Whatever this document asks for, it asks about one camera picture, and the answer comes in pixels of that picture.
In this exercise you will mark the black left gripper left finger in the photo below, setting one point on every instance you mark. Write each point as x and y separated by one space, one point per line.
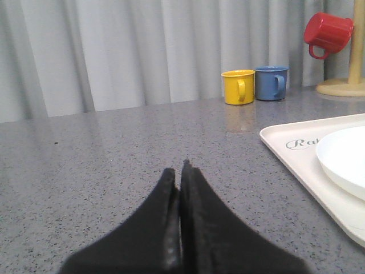
147 242

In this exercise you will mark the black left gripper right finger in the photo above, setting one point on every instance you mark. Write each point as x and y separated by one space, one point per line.
215 240

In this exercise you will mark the white round plate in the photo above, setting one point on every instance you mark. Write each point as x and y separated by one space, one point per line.
341 155

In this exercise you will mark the cream rabbit serving tray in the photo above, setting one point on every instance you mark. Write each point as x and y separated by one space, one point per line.
294 144

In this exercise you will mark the yellow enamel mug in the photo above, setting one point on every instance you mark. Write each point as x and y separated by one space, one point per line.
239 86

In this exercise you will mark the blue enamel mug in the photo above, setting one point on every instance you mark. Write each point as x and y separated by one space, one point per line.
270 82

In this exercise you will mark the grey pleated curtain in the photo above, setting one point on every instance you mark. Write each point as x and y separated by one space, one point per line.
69 57

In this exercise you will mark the wooden mug tree stand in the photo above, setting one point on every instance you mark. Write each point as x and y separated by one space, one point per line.
353 86

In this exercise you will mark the red enamel mug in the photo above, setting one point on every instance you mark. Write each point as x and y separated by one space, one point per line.
327 34

